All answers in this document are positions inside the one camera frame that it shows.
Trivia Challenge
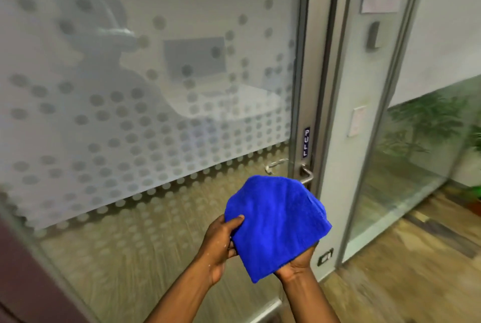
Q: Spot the grey card reader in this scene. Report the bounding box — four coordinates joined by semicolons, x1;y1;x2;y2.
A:
367;21;382;50

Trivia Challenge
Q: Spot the person's left forearm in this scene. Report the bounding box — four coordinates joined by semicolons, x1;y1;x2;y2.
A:
145;259;213;323

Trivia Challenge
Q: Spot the clear glass partition panel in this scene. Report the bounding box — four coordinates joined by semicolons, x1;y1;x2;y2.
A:
340;0;481;264

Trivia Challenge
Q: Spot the person's right hand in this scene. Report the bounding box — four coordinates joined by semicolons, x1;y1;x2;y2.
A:
274;243;318;284

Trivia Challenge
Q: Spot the person's right forearm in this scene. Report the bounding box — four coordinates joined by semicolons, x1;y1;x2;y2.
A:
281;270;340;323

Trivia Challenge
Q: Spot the silver door handle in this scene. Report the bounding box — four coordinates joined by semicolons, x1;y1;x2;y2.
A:
265;158;315;185

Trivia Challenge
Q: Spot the grey metal door frame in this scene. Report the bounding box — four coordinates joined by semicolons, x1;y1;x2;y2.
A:
310;0;363;199

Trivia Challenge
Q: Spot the blue microfibre cloth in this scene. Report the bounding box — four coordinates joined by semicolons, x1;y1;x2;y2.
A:
225;175;333;284

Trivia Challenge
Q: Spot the frosted dotted glass door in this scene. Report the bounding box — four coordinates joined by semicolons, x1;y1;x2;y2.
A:
0;0;314;323

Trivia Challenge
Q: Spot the person's left hand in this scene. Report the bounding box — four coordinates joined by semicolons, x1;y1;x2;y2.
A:
195;215;245;287

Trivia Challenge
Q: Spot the white wall switch plate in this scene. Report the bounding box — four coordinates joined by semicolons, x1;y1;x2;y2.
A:
347;105;367;138

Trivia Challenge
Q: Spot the green potted plant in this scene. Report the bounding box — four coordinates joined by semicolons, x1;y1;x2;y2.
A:
383;94;481;217

